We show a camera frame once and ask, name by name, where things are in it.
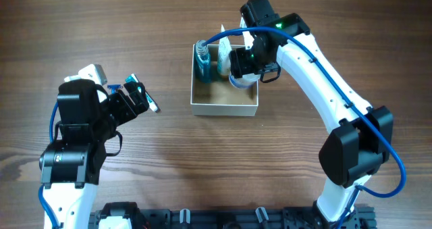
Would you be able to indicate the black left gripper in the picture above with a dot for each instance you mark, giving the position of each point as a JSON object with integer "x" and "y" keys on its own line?
{"x": 127, "y": 100}

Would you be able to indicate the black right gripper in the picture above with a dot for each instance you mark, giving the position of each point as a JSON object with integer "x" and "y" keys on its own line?
{"x": 241, "y": 63}

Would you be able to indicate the cotton swab tub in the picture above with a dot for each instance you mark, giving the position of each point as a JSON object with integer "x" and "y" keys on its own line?
{"x": 245, "y": 82}

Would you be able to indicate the white lotion tube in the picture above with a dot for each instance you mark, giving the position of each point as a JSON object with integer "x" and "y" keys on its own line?
{"x": 223, "y": 60}

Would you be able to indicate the blue mouthwash bottle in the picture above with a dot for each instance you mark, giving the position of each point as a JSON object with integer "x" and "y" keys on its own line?
{"x": 202, "y": 59}

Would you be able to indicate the blue disposable razor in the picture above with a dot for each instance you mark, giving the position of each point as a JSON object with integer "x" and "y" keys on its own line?
{"x": 114, "y": 87}

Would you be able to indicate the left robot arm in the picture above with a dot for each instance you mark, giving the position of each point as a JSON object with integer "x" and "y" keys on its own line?
{"x": 71, "y": 164}

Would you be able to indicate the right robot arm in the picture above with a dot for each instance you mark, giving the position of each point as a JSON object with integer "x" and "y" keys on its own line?
{"x": 359, "y": 140}

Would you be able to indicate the white square container box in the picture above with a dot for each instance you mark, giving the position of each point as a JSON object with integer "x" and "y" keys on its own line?
{"x": 220, "y": 97}

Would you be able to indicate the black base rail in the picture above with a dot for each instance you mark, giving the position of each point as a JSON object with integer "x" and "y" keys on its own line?
{"x": 128, "y": 215}

